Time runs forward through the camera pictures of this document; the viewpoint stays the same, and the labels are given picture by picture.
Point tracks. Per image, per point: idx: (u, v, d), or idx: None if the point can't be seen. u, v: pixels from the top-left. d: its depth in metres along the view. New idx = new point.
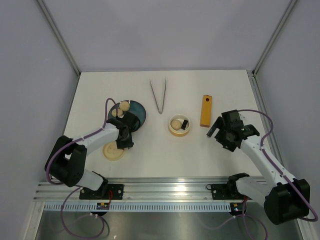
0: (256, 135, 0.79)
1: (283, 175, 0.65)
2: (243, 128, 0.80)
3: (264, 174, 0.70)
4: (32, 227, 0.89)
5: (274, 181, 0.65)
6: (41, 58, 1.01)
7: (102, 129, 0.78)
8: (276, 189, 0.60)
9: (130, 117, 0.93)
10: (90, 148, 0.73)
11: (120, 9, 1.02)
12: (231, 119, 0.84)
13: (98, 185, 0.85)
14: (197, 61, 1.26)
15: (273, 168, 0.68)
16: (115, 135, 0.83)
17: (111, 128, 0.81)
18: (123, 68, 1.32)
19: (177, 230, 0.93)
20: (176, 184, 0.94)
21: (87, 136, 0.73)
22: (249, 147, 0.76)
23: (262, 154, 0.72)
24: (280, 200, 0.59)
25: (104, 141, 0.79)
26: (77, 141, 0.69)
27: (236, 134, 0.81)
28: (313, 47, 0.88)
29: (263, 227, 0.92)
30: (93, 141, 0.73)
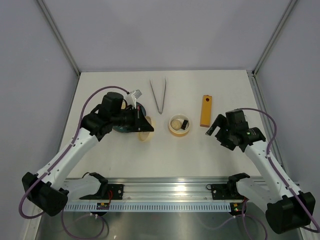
0: (262, 140, 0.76)
1: (289, 187, 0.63)
2: (249, 132, 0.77)
3: (268, 183, 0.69)
4: (32, 227, 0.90)
5: (279, 193, 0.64)
6: (41, 58, 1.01)
7: (71, 145, 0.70)
8: (280, 203, 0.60)
9: (106, 107, 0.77)
10: (62, 176, 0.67)
11: (120, 9, 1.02)
12: (236, 120, 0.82)
13: (97, 188, 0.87)
14: (198, 61, 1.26)
15: (279, 179, 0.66)
16: (94, 137, 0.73)
17: (82, 139, 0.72)
18: (123, 68, 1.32)
19: (177, 230, 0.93)
20: (176, 184, 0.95)
21: (52, 166, 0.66)
22: (254, 155, 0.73)
23: (267, 163, 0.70)
24: (284, 213, 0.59)
25: (81, 154, 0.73)
26: (43, 178, 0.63)
27: (241, 137, 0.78)
28: (313, 48, 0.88)
29: (263, 227, 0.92)
30: (61, 170, 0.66)
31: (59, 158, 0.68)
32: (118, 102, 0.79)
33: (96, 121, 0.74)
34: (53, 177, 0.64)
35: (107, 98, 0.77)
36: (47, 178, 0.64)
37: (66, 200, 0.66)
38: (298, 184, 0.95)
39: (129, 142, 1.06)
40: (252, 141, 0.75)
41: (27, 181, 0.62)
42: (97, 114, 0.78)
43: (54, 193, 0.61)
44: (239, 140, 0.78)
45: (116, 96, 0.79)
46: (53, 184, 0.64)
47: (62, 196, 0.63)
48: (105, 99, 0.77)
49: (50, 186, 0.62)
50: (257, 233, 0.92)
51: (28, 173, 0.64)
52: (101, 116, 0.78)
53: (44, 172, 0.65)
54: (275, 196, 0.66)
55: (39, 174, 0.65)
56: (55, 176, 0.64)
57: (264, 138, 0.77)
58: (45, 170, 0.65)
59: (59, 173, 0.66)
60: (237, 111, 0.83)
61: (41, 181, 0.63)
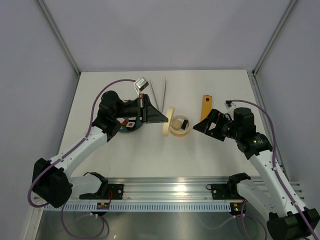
0: (269, 150, 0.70)
1: (295, 203, 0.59)
2: (256, 140, 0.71)
3: (272, 196, 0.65)
4: (32, 227, 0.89)
5: (284, 209, 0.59)
6: (41, 59, 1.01)
7: (85, 139, 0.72)
8: (285, 218, 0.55)
9: (106, 112, 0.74)
10: (73, 166, 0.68)
11: (120, 9, 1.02)
12: (244, 124, 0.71)
13: (97, 187, 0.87)
14: (198, 61, 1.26)
15: (285, 193, 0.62)
16: (105, 137, 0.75)
17: (95, 135, 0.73)
18: (123, 68, 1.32)
19: (178, 230, 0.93)
20: (176, 184, 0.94)
21: (66, 154, 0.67)
22: (260, 165, 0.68)
23: (273, 175, 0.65)
24: (288, 230, 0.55)
25: (92, 148, 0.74)
26: (55, 164, 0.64)
27: (247, 145, 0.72)
28: (313, 48, 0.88)
29: (263, 227, 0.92)
30: (74, 159, 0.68)
31: (72, 148, 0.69)
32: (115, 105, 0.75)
33: (106, 124, 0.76)
34: (66, 164, 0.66)
35: (102, 104, 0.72)
36: (60, 164, 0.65)
37: (69, 192, 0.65)
38: (298, 184, 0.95)
39: (129, 142, 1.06)
40: (259, 150, 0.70)
41: (39, 166, 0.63)
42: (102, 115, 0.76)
43: (62, 182, 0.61)
44: (245, 148, 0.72)
45: (112, 100, 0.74)
46: (65, 170, 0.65)
47: (67, 187, 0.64)
48: (100, 106, 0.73)
49: (63, 172, 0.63)
50: (257, 233, 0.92)
51: (42, 158, 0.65)
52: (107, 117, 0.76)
53: (58, 158, 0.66)
54: (279, 211, 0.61)
55: (53, 160, 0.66)
56: (67, 164, 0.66)
57: (271, 146, 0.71)
58: (59, 156, 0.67)
59: (72, 161, 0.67)
60: (246, 114, 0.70)
61: (54, 166, 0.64)
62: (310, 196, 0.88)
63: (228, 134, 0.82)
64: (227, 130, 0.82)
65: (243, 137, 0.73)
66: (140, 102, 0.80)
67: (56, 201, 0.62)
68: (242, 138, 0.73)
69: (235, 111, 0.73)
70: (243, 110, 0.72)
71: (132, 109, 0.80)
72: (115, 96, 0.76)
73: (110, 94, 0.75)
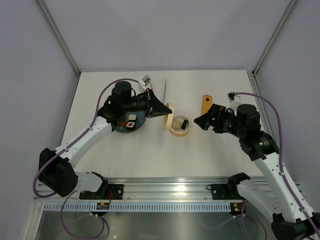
0: (275, 152, 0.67)
1: (304, 210, 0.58)
2: (262, 142, 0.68)
3: (279, 200, 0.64)
4: (32, 227, 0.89)
5: (293, 216, 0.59)
6: (42, 59, 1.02)
7: (89, 129, 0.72)
8: (294, 226, 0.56)
9: (116, 100, 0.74)
10: (78, 156, 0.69)
11: (120, 10, 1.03)
12: (248, 123, 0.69)
13: (97, 187, 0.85)
14: (198, 61, 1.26)
15: (293, 199, 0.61)
16: (109, 126, 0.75)
17: (100, 125, 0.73)
18: (123, 68, 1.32)
19: (177, 230, 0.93)
20: (176, 184, 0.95)
21: (71, 144, 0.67)
22: (266, 169, 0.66)
23: (280, 180, 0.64)
24: (297, 237, 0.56)
25: (96, 139, 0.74)
26: (61, 153, 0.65)
27: (253, 147, 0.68)
28: (313, 48, 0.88)
29: (263, 227, 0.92)
30: (79, 149, 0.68)
31: (77, 138, 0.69)
32: (126, 95, 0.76)
33: (110, 113, 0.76)
34: (71, 153, 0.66)
35: (115, 90, 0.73)
36: (65, 154, 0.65)
37: (74, 181, 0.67)
38: (298, 184, 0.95)
39: (129, 142, 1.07)
40: (265, 153, 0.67)
41: (45, 155, 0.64)
42: (109, 105, 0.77)
43: (67, 172, 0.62)
44: (250, 150, 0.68)
45: (125, 88, 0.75)
46: (71, 160, 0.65)
47: (72, 176, 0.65)
48: (113, 92, 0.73)
49: (68, 161, 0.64)
50: (258, 234, 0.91)
51: (48, 148, 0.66)
52: (114, 108, 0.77)
53: (63, 148, 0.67)
54: (287, 216, 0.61)
55: (58, 149, 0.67)
56: (72, 154, 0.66)
57: (278, 148, 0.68)
58: (64, 146, 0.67)
59: (77, 151, 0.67)
60: (251, 114, 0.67)
61: (59, 156, 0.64)
62: (310, 196, 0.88)
63: (229, 131, 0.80)
64: (229, 127, 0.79)
65: (247, 138, 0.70)
66: (148, 96, 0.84)
67: (62, 189, 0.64)
68: (247, 139, 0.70)
69: (239, 110, 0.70)
70: (248, 109, 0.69)
71: (140, 102, 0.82)
72: (128, 85, 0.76)
73: (124, 82, 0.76)
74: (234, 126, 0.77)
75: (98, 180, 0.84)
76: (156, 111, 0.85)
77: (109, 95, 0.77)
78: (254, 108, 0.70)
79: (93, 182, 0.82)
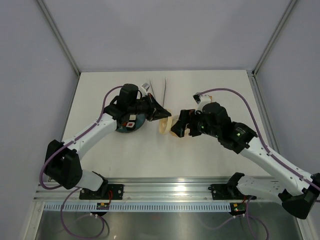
0: (254, 136, 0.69)
1: (304, 178, 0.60)
2: (239, 132, 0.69)
3: (279, 179, 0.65)
4: (32, 227, 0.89)
5: (297, 188, 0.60)
6: (41, 59, 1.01)
7: (96, 124, 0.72)
8: (304, 198, 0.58)
9: (123, 99, 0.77)
10: (84, 149, 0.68)
11: (120, 9, 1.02)
12: (218, 120, 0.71)
13: (98, 186, 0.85)
14: (198, 61, 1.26)
15: (290, 173, 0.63)
16: (114, 124, 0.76)
17: (106, 121, 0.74)
18: (123, 68, 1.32)
19: (178, 230, 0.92)
20: (176, 184, 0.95)
21: (79, 137, 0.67)
22: (255, 156, 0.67)
23: (271, 160, 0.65)
24: (310, 206, 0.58)
25: (102, 135, 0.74)
26: (68, 145, 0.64)
27: (233, 140, 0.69)
28: (313, 48, 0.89)
29: (263, 225, 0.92)
30: (86, 142, 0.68)
31: (84, 132, 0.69)
32: (133, 95, 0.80)
33: (115, 112, 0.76)
34: (79, 146, 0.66)
35: (123, 90, 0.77)
36: (73, 145, 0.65)
37: (80, 174, 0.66)
38: None
39: (129, 142, 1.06)
40: (246, 141, 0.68)
41: (52, 147, 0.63)
42: (115, 105, 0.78)
43: (75, 162, 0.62)
44: (232, 144, 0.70)
45: (132, 88, 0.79)
46: (78, 151, 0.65)
47: (78, 168, 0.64)
48: (121, 92, 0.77)
49: (76, 152, 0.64)
50: (257, 232, 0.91)
51: (55, 140, 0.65)
52: (119, 107, 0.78)
53: (70, 140, 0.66)
54: (292, 191, 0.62)
55: (66, 141, 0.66)
56: (80, 146, 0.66)
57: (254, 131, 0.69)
58: (72, 138, 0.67)
59: (84, 144, 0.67)
60: (217, 110, 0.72)
61: (66, 148, 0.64)
62: None
63: (204, 131, 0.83)
64: (202, 128, 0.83)
65: (225, 133, 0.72)
66: (150, 99, 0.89)
67: (68, 181, 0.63)
68: (224, 135, 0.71)
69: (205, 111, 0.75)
70: (212, 107, 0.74)
71: (143, 105, 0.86)
72: (135, 86, 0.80)
73: (130, 84, 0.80)
74: (206, 126, 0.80)
75: (99, 179, 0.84)
76: (158, 113, 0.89)
77: (116, 95, 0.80)
78: (217, 105, 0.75)
79: (94, 182, 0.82)
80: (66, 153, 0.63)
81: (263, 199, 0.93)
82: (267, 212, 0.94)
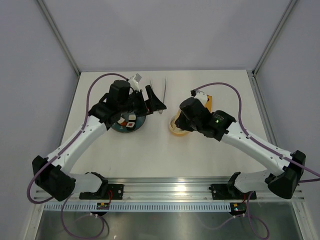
0: (233, 122, 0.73)
1: (283, 156, 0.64)
2: (218, 119, 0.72)
3: (261, 162, 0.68)
4: (32, 227, 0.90)
5: (278, 167, 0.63)
6: (41, 58, 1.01)
7: (82, 131, 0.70)
8: (285, 176, 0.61)
9: (113, 97, 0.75)
10: (72, 161, 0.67)
11: (120, 9, 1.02)
12: (197, 111, 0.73)
13: (97, 187, 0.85)
14: (198, 61, 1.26)
15: (271, 153, 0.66)
16: (103, 126, 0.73)
17: (92, 126, 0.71)
18: (123, 68, 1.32)
19: (178, 230, 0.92)
20: (176, 184, 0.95)
21: (63, 150, 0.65)
22: (235, 140, 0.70)
23: (252, 143, 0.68)
24: (292, 182, 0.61)
25: (88, 142, 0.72)
26: (53, 161, 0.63)
27: (214, 128, 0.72)
28: (312, 49, 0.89)
29: (261, 222, 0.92)
30: (71, 154, 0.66)
31: (68, 143, 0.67)
32: (125, 92, 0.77)
33: (104, 111, 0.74)
34: (63, 160, 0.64)
35: (114, 87, 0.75)
36: (57, 161, 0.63)
37: (72, 185, 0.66)
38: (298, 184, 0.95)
39: (129, 142, 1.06)
40: (226, 128, 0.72)
41: (36, 165, 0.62)
42: (105, 103, 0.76)
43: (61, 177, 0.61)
44: (213, 132, 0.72)
45: (123, 84, 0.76)
46: (63, 167, 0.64)
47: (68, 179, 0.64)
48: (111, 89, 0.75)
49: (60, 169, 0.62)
50: (256, 229, 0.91)
51: (37, 156, 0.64)
52: (109, 106, 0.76)
53: (54, 155, 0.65)
54: (274, 171, 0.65)
55: (50, 157, 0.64)
56: (65, 160, 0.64)
57: (233, 118, 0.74)
58: (56, 153, 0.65)
59: (69, 157, 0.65)
60: (193, 104, 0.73)
61: (51, 164, 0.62)
62: (311, 197, 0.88)
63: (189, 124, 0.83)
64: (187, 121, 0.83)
65: (204, 123, 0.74)
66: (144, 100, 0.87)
67: (61, 194, 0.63)
68: (204, 125, 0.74)
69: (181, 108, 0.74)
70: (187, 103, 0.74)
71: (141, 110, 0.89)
72: (126, 82, 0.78)
73: (122, 80, 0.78)
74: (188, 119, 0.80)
75: (98, 180, 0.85)
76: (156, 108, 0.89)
77: (106, 93, 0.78)
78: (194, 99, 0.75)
79: (92, 183, 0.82)
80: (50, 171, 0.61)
81: (263, 199, 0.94)
82: (267, 212, 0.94)
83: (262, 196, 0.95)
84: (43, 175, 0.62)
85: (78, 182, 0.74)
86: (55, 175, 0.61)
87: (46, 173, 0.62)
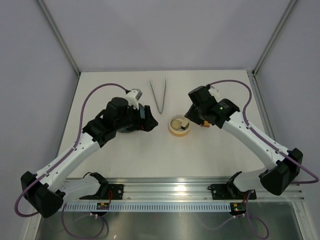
0: (237, 111, 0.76)
1: (279, 151, 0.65)
2: (222, 107, 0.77)
3: (257, 153, 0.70)
4: (32, 227, 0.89)
5: (272, 160, 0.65)
6: (41, 59, 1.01)
7: (73, 149, 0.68)
8: (277, 169, 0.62)
9: (110, 114, 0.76)
10: (60, 180, 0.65)
11: (120, 9, 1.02)
12: (203, 98, 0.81)
13: (95, 190, 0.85)
14: (198, 61, 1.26)
15: (268, 146, 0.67)
16: (96, 144, 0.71)
17: (84, 144, 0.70)
18: (123, 68, 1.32)
19: (178, 230, 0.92)
20: (176, 184, 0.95)
21: (52, 168, 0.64)
22: (235, 129, 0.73)
23: (251, 133, 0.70)
24: (284, 177, 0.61)
25: (82, 159, 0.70)
26: (40, 179, 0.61)
27: (216, 114, 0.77)
28: (312, 50, 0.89)
29: (261, 222, 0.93)
30: (60, 173, 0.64)
31: (58, 161, 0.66)
32: (122, 110, 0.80)
33: (100, 128, 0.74)
34: (51, 179, 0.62)
35: (111, 106, 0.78)
36: (45, 179, 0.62)
37: (61, 202, 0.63)
38: (298, 184, 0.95)
39: (129, 142, 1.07)
40: (229, 115, 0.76)
41: (25, 179, 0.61)
42: (101, 120, 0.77)
43: (48, 195, 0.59)
44: (215, 118, 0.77)
45: (120, 104, 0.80)
46: (50, 186, 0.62)
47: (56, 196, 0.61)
48: (109, 106, 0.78)
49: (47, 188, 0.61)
50: (255, 229, 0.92)
51: (28, 171, 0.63)
52: (105, 123, 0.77)
53: (43, 173, 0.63)
54: (268, 164, 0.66)
55: (38, 174, 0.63)
56: (53, 179, 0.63)
57: (237, 108, 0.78)
58: (44, 171, 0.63)
59: (58, 175, 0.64)
60: (201, 91, 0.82)
61: (38, 182, 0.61)
62: (311, 197, 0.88)
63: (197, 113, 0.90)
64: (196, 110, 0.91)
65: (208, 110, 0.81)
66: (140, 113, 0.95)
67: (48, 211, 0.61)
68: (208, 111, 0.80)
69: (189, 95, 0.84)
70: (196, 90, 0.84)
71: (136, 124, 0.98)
72: (124, 102, 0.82)
73: (119, 99, 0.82)
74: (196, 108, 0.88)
75: (94, 185, 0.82)
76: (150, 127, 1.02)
77: (103, 110, 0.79)
78: (204, 88, 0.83)
79: (90, 188, 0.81)
80: (37, 189, 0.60)
81: (263, 199, 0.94)
82: (267, 212, 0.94)
83: (262, 196, 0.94)
84: (30, 192, 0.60)
85: (70, 192, 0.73)
86: (41, 194, 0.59)
87: (33, 190, 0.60)
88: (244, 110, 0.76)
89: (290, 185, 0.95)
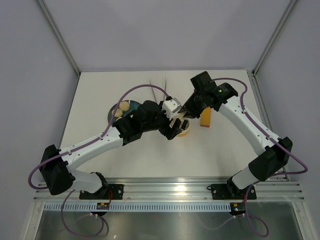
0: (235, 96, 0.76)
1: (269, 137, 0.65)
2: (221, 90, 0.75)
3: (248, 138, 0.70)
4: (32, 227, 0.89)
5: (261, 145, 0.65)
6: (41, 59, 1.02)
7: (99, 139, 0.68)
8: (265, 153, 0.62)
9: (140, 116, 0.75)
10: (79, 163, 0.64)
11: (120, 9, 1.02)
12: (204, 82, 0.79)
13: (94, 190, 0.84)
14: (198, 61, 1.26)
15: (259, 131, 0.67)
16: (120, 141, 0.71)
17: (111, 137, 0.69)
18: (123, 68, 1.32)
19: (178, 230, 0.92)
20: (176, 184, 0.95)
21: (76, 148, 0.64)
22: (231, 112, 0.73)
23: (244, 118, 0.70)
24: (270, 162, 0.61)
25: (102, 151, 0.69)
26: (63, 155, 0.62)
27: (214, 97, 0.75)
28: (312, 50, 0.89)
29: (261, 222, 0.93)
30: (82, 156, 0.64)
31: (85, 144, 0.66)
32: (152, 113, 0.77)
33: (127, 128, 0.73)
34: (72, 159, 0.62)
35: (143, 108, 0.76)
36: (66, 157, 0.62)
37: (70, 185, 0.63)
38: (298, 184, 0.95)
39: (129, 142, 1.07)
40: (226, 99, 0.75)
41: (48, 152, 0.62)
42: (129, 120, 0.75)
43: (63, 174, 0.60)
44: (213, 100, 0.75)
45: (153, 109, 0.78)
46: (69, 165, 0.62)
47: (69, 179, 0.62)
48: (140, 108, 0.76)
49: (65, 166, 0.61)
50: (255, 228, 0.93)
51: (53, 145, 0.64)
52: (133, 123, 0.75)
53: (66, 150, 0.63)
54: (257, 148, 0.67)
55: (62, 150, 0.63)
56: (73, 159, 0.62)
57: (235, 93, 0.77)
58: (68, 148, 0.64)
59: (79, 157, 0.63)
60: (202, 75, 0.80)
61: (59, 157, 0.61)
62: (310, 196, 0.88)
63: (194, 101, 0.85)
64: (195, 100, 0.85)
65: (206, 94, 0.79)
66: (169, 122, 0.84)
67: (55, 189, 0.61)
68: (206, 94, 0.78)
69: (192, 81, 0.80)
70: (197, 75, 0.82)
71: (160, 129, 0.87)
72: (155, 106, 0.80)
73: (151, 103, 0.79)
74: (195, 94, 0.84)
75: (96, 184, 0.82)
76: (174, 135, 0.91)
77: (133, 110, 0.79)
78: (207, 74, 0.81)
79: (92, 185, 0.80)
80: (55, 164, 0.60)
81: (263, 199, 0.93)
82: (267, 212, 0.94)
83: (262, 196, 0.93)
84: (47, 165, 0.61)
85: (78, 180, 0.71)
86: (58, 171, 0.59)
87: (51, 165, 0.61)
88: (243, 95, 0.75)
89: (289, 185, 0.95)
